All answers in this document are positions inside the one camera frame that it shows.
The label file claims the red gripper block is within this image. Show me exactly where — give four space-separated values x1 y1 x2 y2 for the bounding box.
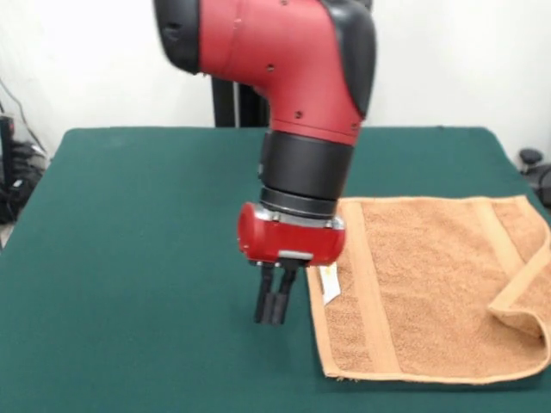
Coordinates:
237 202 348 325

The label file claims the dark green table cloth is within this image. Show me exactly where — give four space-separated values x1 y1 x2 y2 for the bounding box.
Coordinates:
0 126 551 413

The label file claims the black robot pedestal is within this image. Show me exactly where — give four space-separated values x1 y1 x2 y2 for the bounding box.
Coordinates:
208 0 375 129

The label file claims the tan terry towel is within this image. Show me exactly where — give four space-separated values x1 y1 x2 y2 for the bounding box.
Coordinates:
306 195 551 384

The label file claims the grey black office chair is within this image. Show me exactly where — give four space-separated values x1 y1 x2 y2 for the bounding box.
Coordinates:
518 148 551 215

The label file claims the black equipment box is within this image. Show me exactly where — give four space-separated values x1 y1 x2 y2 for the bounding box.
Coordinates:
0 114 49 225

